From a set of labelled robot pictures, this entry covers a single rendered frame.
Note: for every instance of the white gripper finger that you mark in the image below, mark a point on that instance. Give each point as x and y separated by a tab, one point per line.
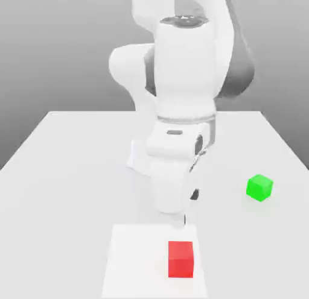
177	220

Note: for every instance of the small red cube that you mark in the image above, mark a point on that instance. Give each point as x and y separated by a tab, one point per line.
181	260

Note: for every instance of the small green cube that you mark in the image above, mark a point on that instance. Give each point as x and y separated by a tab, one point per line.
259	188

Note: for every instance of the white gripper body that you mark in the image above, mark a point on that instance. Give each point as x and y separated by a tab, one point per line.
169	185

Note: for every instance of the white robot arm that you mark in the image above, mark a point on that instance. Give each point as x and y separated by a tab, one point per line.
183	62

